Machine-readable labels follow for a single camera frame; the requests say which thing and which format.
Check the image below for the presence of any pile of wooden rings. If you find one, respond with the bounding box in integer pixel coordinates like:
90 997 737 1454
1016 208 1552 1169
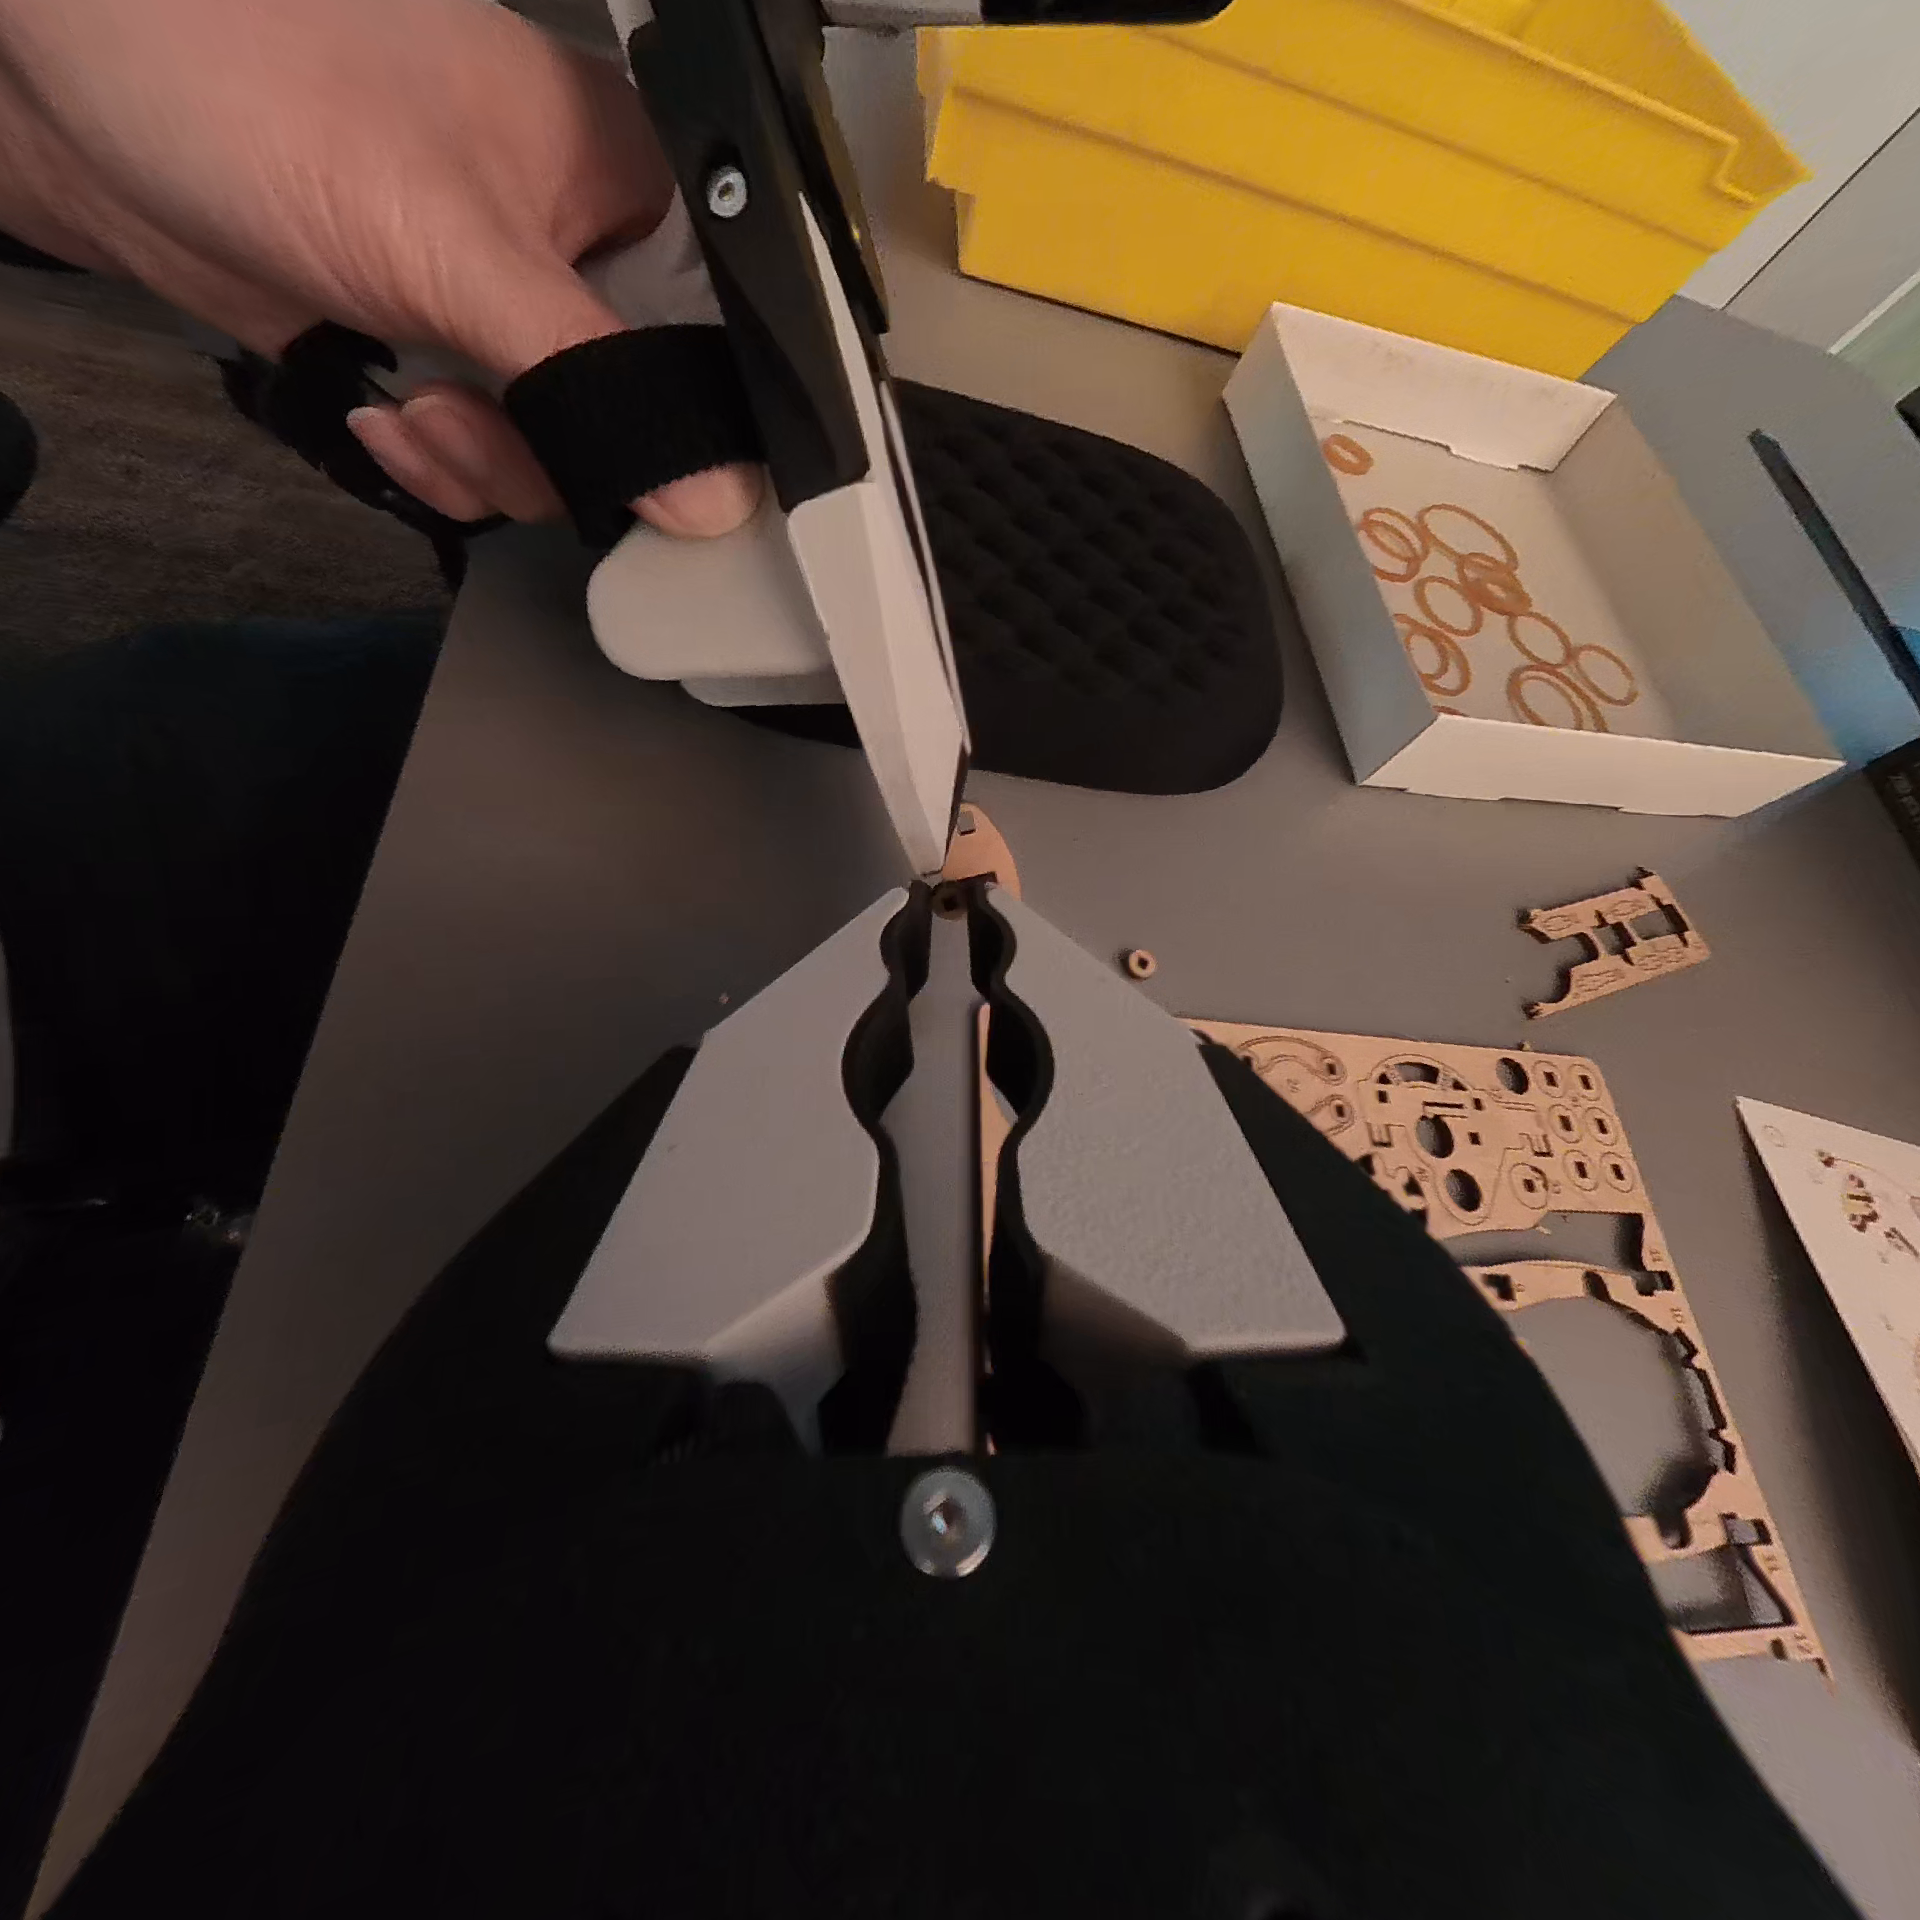
1321 426 1645 737

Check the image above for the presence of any black quilted foam pad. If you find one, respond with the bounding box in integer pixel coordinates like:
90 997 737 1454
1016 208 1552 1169
682 373 1289 797

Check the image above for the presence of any curved brown wooden part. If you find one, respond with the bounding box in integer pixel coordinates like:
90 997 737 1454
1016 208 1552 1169
937 801 1026 920

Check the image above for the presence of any white cardboard box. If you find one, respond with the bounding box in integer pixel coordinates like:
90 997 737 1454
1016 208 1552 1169
1223 299 1848 820

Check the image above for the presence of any laser-cut plywood sheet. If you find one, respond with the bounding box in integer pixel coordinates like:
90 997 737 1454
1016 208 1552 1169
1184 1020 1836 1673

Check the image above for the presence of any yellow plastic bin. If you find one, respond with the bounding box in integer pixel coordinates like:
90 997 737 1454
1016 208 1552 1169
926 81 1751 384
919 0 1812 212

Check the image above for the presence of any person's left hand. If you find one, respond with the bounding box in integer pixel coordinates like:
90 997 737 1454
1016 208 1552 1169
0 0 764 546

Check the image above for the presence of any dark model kit box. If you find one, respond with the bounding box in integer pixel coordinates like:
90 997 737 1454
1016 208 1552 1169
1747 426 1920 857

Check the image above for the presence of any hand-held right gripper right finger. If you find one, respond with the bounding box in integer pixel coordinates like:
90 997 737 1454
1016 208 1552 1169
964 882 1351 1454

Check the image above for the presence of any small wooden frame piece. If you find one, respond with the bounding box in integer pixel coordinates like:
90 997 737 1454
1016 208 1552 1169
1515 865 1713 1021

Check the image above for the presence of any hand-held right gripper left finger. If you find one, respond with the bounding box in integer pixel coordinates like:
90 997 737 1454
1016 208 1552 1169
547 882 939 1454

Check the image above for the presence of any instruction booklet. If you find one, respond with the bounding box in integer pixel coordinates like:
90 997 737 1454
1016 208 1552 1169
1735 1093 1920 1471

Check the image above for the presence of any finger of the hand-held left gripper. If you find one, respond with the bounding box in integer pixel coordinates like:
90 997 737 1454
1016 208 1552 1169
785 205 966 878
883 392 979 872

